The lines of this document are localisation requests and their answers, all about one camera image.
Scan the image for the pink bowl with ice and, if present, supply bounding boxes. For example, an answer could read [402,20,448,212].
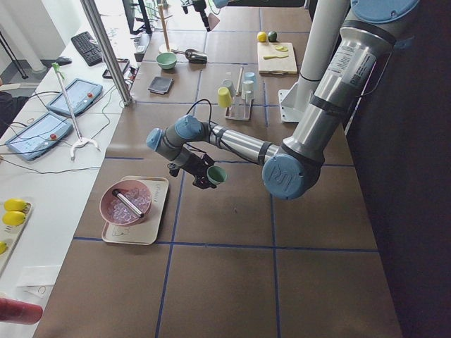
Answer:
[99,179,152,226]

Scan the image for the grey folded cloth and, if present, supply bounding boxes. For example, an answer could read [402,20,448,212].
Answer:
[148,76,174,95]

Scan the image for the beige tray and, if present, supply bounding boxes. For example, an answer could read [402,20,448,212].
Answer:
[99,176,169,245]

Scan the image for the red cylinder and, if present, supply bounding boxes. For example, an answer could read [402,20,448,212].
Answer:
[1,298,43,325]

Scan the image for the avocado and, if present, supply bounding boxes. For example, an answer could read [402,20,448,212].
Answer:
[267,31,278,42]

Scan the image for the steel tongs handle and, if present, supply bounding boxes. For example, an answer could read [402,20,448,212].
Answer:
[112,189,144,218]

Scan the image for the grey cup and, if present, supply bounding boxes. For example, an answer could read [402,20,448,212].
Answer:
[222,79,235,97]

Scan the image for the light blue cup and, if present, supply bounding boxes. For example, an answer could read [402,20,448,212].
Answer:
[244,72,257,84]

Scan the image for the steel scoop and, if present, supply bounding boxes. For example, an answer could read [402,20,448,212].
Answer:
[171,49,208,64]

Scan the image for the white wire cup rack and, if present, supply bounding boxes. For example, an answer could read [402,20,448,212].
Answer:
[225,66,254,121]

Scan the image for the lemon slice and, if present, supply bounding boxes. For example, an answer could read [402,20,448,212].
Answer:
[274,44,288,52]

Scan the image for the yellow fruit on tray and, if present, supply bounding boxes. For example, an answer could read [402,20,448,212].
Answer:
[2,211,26,227]

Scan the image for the wooden mug tree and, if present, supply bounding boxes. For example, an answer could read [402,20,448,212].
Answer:
[157,3,179,54]

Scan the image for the yellow cup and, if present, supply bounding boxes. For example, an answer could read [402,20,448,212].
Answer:
[217,87,233,108]

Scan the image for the aluminium frame post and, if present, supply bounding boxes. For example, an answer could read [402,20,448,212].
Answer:
[80,0,132,106]

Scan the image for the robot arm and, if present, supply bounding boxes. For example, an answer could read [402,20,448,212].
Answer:
[146,1,419,200]

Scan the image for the cream white cup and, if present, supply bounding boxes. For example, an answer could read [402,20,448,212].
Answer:
[241,80,254,101]

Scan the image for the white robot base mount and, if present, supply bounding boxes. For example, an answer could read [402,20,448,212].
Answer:
[277,0,353,123]

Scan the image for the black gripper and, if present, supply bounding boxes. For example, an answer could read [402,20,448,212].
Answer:
[168,153,216,189]

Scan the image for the mint green cup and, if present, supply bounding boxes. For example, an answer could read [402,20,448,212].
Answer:
[206,165,228,186]

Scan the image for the whole lemon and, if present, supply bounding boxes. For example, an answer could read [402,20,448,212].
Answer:
[257,31,267,42]

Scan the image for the blue teach pendant far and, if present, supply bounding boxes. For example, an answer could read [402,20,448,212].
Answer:
[46,78,103,117]

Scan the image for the blue teach pendant near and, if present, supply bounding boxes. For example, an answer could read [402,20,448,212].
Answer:
[6,112,73,161]

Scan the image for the blue teach pendant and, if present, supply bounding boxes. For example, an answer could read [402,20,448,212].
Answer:
[6,112,73,161]
[46,78,103,117]

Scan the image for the black keyboard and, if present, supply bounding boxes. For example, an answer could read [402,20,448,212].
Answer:
[71,31,103,66]

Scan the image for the wooden cutting board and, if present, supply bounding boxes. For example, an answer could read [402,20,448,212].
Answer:
[257,42,297,75]

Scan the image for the pink cup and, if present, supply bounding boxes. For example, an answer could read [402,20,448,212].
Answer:
[207,13,220,32]

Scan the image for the mint green bowl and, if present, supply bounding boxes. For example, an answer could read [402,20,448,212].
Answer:
[156,52,178,70]

